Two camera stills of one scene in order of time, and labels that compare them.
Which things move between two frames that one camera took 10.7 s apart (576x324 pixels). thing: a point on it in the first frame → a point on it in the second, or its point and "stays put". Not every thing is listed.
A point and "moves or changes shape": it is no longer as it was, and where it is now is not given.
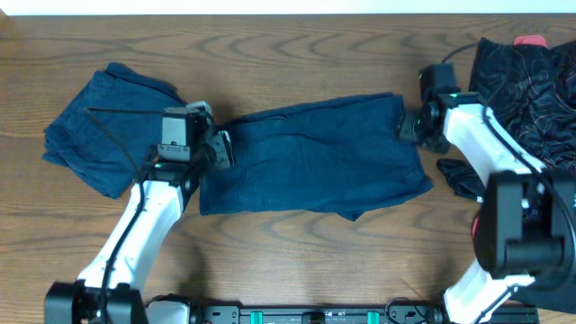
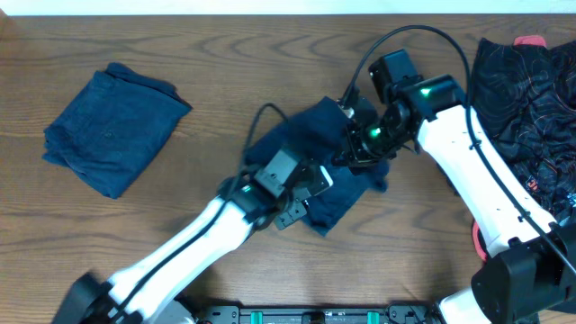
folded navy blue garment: (108, 135) stays put
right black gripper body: (412, 129) → (374, 141)
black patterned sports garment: (529, 89) stays put
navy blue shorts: (340, 154) moves or changes shape
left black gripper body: (217, 157) → (289, 213)
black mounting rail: (321, 314) stays put
